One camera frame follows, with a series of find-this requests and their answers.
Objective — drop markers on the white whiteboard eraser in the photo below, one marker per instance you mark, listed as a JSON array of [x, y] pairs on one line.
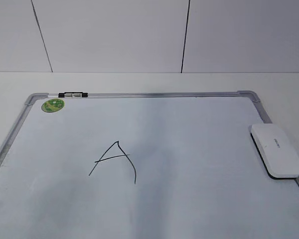
[[279, 156]]

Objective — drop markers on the black silver hanging clip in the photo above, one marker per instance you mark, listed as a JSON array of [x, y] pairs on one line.
[[73, 95]]

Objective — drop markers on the round green sticker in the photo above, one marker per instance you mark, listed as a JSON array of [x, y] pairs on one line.
[[53, 105]]

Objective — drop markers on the white whiteboard with aluminium frame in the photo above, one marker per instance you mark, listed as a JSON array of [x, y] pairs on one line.
[[142, 166]]

